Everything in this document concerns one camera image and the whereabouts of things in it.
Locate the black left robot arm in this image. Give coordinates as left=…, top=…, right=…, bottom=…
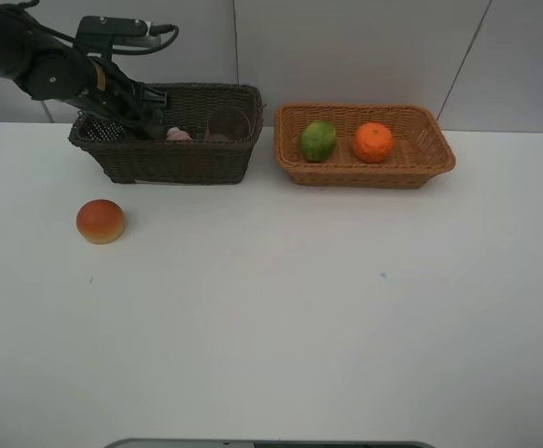
left=0, top=1, right=179, bottom=139

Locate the dark brown wicker basket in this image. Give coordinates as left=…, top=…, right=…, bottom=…
left=69, top=83, right=264, bottom=185

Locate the orange wicker basket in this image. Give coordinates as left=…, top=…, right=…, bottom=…
left=274, top=104, right=456, bottom=189

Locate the pink small bottle white cap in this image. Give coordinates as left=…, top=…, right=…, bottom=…
left=166, top=127, right=192, bottom=141

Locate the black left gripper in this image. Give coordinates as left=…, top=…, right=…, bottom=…
left=64, top=56, right=167, bottom=139

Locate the orange mandarin fruit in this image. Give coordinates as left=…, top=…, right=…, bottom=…
left=353, top=122, right=395, bottom=163

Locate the purple translucent plastic cup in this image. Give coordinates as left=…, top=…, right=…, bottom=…
left=204, top=106, right=251, bottom=142

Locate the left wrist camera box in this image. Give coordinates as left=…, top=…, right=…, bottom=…
left=76, top=16, right=156, bottom=49

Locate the round orange bread bun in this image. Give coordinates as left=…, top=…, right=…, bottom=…
left=76, top=199, right=126, bottom=245

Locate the green lime fruit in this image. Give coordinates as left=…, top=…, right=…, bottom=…
left=299, top=120, right=338, bottom=162

